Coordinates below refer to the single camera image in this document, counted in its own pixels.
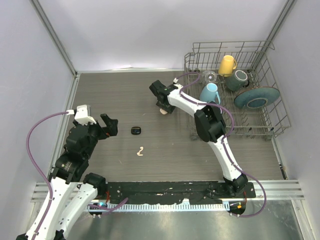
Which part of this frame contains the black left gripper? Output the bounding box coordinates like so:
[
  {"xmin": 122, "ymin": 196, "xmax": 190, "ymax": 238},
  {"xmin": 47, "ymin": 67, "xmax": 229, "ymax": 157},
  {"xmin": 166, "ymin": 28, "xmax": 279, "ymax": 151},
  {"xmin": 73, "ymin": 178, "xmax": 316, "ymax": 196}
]
[{"xmin": 82, "ymin": 113, "xmax": 118, "ymax": 158}]

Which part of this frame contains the beige earbud charging case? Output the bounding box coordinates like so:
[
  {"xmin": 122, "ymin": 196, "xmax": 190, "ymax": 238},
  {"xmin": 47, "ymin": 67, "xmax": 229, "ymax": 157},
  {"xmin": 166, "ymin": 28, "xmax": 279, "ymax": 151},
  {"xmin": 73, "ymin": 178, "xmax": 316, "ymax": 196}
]
[{"xmin": 159, "ymin": 108, "xmax": 168, "ymax": 115}]

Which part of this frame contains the black gold-trimmed earbud case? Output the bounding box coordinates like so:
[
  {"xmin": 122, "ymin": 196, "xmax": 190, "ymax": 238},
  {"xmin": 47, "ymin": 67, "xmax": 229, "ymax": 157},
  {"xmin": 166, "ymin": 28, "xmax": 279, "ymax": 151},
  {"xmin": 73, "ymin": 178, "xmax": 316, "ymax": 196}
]
[{"xmin": 130, "ymin": 126, "xmax": 142, "ymax": 135}]

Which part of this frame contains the beige earbud pair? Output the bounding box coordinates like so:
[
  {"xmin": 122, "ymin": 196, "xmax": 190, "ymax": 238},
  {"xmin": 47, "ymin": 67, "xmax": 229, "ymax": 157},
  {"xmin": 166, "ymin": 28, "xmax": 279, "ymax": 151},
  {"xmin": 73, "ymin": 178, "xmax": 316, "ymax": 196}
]
[{"xmin": 136, "ymin": 146, "xmax": 144, "ymax": 157}]

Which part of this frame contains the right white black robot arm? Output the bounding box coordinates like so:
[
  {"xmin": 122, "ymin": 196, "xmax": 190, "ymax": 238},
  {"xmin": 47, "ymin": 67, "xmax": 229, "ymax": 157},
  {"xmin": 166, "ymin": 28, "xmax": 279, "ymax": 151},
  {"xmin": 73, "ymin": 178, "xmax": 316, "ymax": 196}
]
[{"xmin": 149, "ymin": 79, "xmax": 248, "ymax": 198}]

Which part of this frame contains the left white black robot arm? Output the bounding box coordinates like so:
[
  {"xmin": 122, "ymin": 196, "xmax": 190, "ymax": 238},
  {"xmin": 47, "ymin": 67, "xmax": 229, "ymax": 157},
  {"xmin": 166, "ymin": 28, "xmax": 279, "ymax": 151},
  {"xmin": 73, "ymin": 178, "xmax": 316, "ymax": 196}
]
[{"xmin": 17, "ymin": 110, "xmax": 119, "ymax": 240}]

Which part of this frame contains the light blue mug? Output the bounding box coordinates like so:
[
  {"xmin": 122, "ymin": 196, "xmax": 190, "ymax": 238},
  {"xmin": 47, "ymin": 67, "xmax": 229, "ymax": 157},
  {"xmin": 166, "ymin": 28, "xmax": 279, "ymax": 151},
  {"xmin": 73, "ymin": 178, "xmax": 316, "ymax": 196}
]
[{"xmin": 199, "ymin": 83, "xmax": 221, "ymax": 105}]

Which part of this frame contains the clear drinking glass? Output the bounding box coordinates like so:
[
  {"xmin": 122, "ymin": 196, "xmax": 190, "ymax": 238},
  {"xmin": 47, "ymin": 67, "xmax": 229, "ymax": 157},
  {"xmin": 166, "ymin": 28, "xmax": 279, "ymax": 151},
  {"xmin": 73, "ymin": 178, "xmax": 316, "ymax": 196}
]
[{"xmin": 201, "ymin": 70, "xmax": 218, "ymax": 85}]

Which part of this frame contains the yellow mug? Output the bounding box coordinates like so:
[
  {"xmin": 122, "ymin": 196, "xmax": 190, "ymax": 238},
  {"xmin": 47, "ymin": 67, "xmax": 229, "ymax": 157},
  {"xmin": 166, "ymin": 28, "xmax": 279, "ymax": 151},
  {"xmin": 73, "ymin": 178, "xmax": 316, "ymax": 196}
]
[{"xmin": 218, "ymin": 55, "xmax": 238, "ymax": 77}]

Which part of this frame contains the grey-green mug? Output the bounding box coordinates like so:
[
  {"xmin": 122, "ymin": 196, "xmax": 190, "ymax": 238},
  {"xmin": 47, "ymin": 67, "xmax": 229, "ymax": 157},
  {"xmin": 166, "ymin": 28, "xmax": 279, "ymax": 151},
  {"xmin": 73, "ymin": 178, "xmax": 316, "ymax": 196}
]
[{"xmin": 225, "ymin": 70, "xmax": 250, "ymax": 92}]

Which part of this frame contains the teal ceramic plate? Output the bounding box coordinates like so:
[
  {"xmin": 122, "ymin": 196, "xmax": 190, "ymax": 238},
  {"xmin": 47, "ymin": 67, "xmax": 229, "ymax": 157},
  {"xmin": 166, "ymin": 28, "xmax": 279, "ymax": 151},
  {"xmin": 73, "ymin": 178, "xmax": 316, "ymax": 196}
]
[{"xmin": 233, "ymin": 86, "xmax": 280, "ymax": 110}]

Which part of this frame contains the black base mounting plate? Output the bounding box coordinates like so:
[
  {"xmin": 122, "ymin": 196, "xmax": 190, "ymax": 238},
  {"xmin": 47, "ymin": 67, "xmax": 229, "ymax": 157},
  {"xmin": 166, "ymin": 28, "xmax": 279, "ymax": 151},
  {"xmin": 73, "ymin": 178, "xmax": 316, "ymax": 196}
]
[{"xmin": 107, "ymin": 181, "xmax": 256, "ymax": 205}]

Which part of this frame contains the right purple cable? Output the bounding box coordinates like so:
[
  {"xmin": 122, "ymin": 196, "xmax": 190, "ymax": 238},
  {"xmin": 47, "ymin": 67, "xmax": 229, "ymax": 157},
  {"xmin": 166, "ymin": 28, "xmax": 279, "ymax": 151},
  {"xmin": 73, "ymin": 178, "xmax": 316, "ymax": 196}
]
[{"xmin": 176, "ymin": 72, "xmax": 267, "ymax": 218}]

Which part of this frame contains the purple cable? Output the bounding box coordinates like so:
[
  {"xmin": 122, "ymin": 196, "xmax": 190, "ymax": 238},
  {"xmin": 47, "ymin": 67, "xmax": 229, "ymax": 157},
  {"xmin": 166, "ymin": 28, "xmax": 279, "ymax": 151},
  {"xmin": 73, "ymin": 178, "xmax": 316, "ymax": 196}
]
[
  {"xmin": 176, "ymin": 72, "xmax": 267, "ymax": 218},
  {"xmin": 26, "ymin": 111, "xmax": 128, "ymax": 240}
]

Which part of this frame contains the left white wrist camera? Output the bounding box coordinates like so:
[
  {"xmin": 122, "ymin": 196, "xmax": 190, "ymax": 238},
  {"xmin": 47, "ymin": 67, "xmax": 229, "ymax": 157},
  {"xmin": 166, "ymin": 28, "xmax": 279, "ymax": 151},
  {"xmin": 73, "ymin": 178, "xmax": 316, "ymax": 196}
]
[{"xmin": 66, "ymin": 104, "xmax": 97, "ymax": 126}]

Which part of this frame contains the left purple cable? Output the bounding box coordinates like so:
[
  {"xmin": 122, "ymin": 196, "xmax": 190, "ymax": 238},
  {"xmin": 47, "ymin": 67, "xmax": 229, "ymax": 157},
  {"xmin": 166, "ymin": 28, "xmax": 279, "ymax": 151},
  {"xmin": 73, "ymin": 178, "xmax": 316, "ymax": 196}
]
[{"xmin": 26, "ymin": 111, "xmax": 128, "ymax": 240}]

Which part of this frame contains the grey wire dish rack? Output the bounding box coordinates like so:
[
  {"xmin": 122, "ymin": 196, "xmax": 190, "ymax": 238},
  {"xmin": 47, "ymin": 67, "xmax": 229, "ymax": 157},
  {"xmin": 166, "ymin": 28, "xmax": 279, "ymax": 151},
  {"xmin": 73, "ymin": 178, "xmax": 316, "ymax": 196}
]
[{"xmin": 184, "ymin": 40, "xmax": 291, "ymax": 140}]

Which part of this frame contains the white slotted cable duct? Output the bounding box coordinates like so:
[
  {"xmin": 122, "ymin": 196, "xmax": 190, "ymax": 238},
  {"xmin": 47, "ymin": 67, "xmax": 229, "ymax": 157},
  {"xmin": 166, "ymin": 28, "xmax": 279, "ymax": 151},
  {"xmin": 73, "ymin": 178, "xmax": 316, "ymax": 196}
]
[{"xmin": 86, "ymin": 202, "xmax": 230, "ymax": 212}]

